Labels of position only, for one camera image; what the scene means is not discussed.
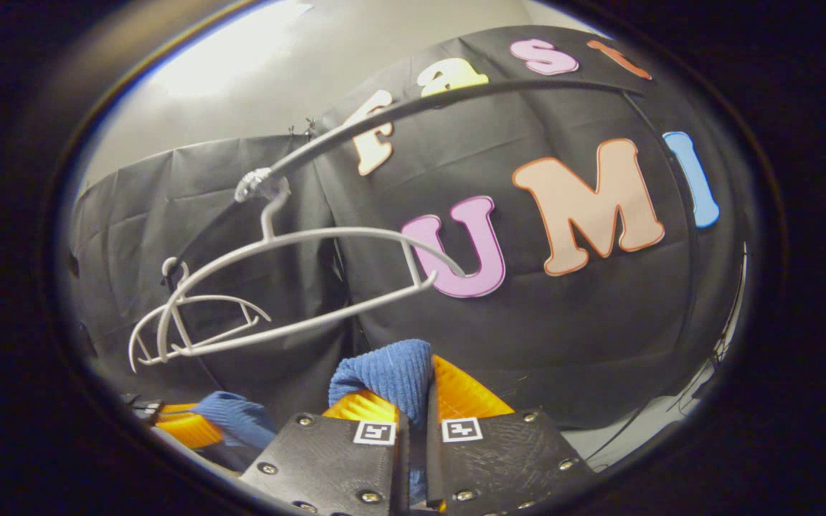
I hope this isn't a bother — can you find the blue jacket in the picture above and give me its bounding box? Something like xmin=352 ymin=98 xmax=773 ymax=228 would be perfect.
xmin=193 ymin=339 xmax=435 ymax=506

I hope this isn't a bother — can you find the black clothes rack rail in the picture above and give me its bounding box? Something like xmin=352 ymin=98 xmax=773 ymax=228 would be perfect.
xmin=166 ymin=75 xmax=697 ymax=280

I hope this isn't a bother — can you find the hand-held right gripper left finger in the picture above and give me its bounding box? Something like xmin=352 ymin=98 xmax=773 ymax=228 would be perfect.
xmin=238 ymin=389 xmax=411 ymax=516

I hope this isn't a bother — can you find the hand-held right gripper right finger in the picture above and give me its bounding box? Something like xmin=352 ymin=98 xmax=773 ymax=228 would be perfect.
xmin=424 ymin=355 xmax=597 ymax=516

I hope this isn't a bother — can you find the white hanger with taped hook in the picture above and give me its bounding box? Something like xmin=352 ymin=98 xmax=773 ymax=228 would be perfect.
xmin=157 ymin=168 xmax=467 ymax=359

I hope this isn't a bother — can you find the white plastic hanger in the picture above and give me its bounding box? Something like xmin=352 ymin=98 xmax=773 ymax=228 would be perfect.
xmin=128 ymin=258 xmax=272 ymax=373

